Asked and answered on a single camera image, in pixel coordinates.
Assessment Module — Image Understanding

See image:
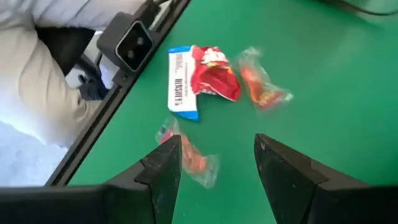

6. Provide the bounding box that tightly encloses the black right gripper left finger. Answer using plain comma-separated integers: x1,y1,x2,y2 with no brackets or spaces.
0,134,183,224

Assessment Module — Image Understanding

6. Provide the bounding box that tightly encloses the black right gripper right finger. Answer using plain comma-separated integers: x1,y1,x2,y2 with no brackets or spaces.
253,133,398,224

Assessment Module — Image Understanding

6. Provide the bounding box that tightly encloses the clear wrapped orange candy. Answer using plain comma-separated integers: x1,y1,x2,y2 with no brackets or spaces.
154,118,220,190

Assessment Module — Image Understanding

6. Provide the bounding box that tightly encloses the clear wrapped red candy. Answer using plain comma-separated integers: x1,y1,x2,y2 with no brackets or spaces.
236,46,295,111

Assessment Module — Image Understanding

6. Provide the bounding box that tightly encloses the red Skittles candy pack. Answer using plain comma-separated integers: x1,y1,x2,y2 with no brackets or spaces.
189,45,243,103

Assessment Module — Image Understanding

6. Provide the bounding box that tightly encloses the person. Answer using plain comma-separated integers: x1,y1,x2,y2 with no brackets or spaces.
0,0,147,147

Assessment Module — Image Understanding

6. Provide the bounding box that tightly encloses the white blue Hershey's bar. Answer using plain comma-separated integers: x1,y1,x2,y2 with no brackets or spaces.
167,45,200,123

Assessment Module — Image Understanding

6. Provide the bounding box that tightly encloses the black table-level camera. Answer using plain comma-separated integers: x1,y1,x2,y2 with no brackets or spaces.
96,11,155,73

